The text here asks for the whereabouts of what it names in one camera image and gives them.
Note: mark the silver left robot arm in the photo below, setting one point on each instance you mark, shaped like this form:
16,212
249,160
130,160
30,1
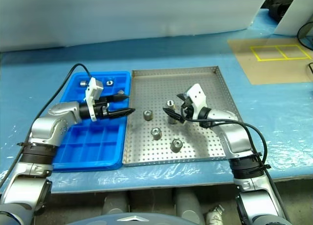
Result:
44,127

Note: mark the perforated metal tray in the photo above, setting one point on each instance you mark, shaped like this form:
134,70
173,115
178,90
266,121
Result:
146,151

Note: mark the grey-blue robot torso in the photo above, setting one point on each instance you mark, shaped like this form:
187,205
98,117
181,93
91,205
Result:
97,221

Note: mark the blue compartment tray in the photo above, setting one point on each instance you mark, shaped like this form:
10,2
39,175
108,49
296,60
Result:
93,141

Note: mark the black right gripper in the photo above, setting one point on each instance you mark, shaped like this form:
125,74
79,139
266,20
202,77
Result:
188,110

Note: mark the metal nut top compartment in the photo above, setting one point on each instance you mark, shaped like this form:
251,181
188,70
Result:
109,83

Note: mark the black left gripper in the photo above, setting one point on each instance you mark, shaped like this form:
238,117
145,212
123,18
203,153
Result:
101,107

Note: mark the grey rounded cylinder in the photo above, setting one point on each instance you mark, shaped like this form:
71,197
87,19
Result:
115,205
188,205

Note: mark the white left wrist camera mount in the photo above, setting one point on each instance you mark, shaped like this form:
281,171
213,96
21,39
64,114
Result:
91,93

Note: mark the large white foam board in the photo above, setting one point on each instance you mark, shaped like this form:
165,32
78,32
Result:
122,14

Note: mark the black bag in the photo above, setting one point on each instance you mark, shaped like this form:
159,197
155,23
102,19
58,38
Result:
278,7

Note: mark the small white panel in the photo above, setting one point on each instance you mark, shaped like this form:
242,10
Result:
293,19

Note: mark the blue plastic table cover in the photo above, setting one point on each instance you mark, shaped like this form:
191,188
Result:
171,53

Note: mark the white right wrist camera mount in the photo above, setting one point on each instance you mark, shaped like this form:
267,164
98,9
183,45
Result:
198,95

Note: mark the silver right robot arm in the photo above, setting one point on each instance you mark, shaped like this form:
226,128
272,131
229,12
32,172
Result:
234,137

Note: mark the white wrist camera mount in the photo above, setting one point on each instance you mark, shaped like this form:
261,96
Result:
198,95
91,93

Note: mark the white plastic connector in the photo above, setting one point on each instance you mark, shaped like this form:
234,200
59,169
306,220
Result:
214,215

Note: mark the brown cardboard mat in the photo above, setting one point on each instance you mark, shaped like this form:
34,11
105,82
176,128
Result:
269,71

